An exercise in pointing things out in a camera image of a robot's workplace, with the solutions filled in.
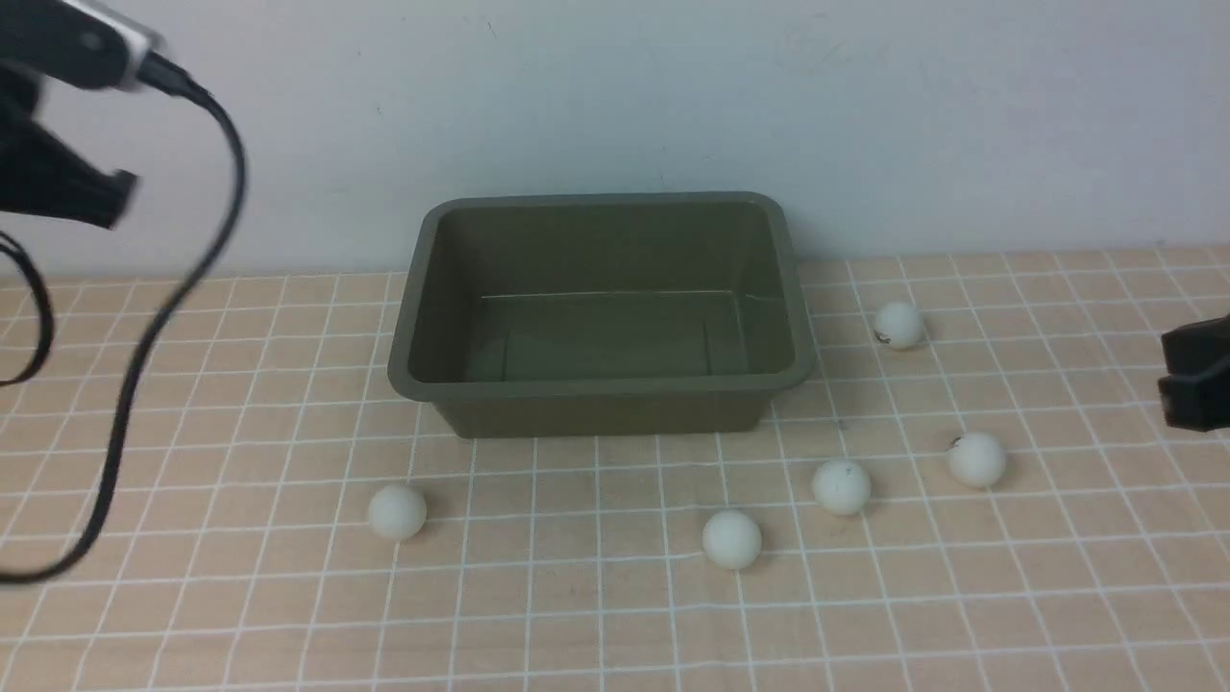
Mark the checkered peach tablecloth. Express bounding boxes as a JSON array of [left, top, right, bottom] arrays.
[[1, 248, 1229, 691]]

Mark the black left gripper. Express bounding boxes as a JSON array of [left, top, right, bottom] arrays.
[[1, 64, 137, 229]]

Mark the white ping-pong ball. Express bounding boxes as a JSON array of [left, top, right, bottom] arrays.
[[811, 458, 873, 516], [367, 483, 428, 542], [947, 431, 1009, 489], [873, 302, 925, 350], [701, 509, 763, 572]]

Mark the black left camera cable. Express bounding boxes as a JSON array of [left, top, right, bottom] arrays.
[[0, 53, 248, 585]]

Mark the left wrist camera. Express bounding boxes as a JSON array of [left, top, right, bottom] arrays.
[[1, 1, 164, 91]]

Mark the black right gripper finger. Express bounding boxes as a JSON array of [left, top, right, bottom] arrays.
[[1157, 360, 1229, 431], [1161, 313, 1229, 380]]

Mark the olive green plastic bin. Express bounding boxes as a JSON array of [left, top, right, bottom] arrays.
[[386, 191, 817, 438]]

